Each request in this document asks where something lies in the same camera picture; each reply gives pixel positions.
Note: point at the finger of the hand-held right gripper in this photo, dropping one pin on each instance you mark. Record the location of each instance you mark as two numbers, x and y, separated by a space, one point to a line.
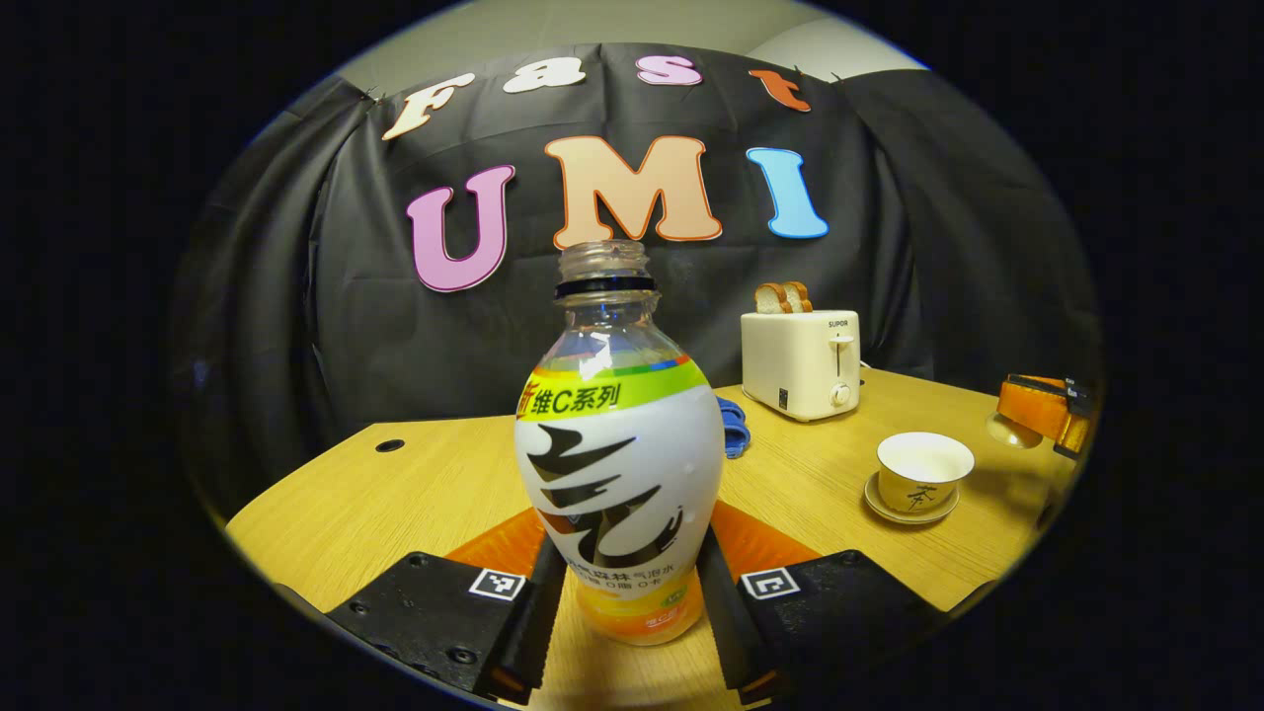
1037 405
1074 434

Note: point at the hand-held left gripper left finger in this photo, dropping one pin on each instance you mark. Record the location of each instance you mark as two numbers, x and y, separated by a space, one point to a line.
538 632

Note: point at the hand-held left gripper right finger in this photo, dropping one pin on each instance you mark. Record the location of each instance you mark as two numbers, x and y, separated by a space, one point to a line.
721 632

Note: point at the cream ceramic teacup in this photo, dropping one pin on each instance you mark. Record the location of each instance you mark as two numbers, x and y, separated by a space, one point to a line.
923 474

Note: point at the white label water bottle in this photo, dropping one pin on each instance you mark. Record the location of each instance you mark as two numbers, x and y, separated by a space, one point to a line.
622 444

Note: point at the cream ceramic saucer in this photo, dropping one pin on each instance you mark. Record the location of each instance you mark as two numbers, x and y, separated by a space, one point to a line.
879 504

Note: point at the blue cloth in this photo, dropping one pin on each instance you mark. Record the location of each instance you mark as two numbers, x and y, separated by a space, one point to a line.
733 427

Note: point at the cream toaster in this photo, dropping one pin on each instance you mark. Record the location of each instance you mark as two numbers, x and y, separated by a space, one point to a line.
800 365

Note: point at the toast bread slice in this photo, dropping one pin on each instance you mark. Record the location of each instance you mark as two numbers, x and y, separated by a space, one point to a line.
770 299
800 294

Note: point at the black backdrop cloth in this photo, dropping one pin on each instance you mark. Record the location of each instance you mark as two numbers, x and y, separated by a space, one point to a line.
346 296

